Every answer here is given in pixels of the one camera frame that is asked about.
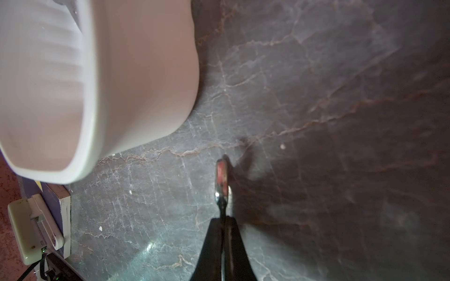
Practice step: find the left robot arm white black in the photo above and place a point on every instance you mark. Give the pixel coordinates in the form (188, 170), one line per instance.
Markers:
(52, 267)

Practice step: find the white plastic storage box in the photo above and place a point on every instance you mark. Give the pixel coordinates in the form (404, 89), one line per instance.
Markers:
(83, 80)

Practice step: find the long silver combination wrench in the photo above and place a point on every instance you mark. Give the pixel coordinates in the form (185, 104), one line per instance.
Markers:
(221, 189)

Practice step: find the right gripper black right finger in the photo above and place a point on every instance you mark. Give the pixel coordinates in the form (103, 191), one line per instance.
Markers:
(236, 264)

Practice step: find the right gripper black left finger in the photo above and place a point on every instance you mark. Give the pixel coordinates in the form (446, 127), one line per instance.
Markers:
(208, 267)

